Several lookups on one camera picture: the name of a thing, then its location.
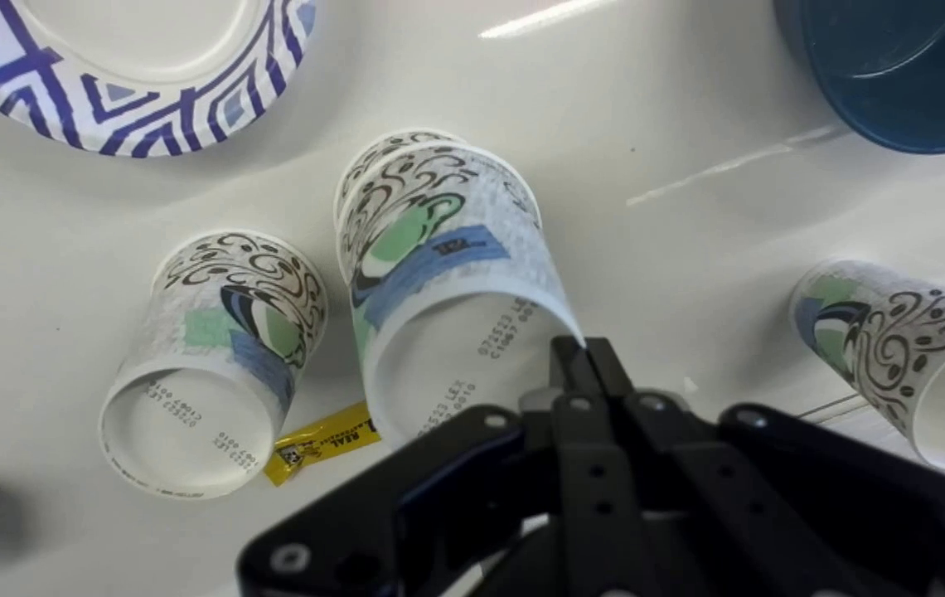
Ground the patterned paper cup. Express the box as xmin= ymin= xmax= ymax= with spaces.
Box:
xmin=98 ymin=230 xmax=329 ymax=502
xmin=331 ymin=126 xmax=460 ymax=226
xmin=336 ymin=141 xmax=582 ymax=446

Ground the yellow label tag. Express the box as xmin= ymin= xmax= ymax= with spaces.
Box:
xmin=260 ymin=403 xmax=376 ymax=486

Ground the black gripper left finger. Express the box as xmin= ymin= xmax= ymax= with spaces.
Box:
xmin=235 ymin=336 xmax=648 ymax=597

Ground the blue patterned paper plate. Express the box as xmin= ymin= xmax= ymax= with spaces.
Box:
xmin=0 ymin=0 xmax=318 ymax=159

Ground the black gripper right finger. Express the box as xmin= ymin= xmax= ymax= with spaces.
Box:
xmin=588 ymin=337 xmax=945 ymax=597

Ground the blue bowl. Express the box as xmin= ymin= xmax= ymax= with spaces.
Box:
xmin=772 ymin=0 xmax=945 ymax=155

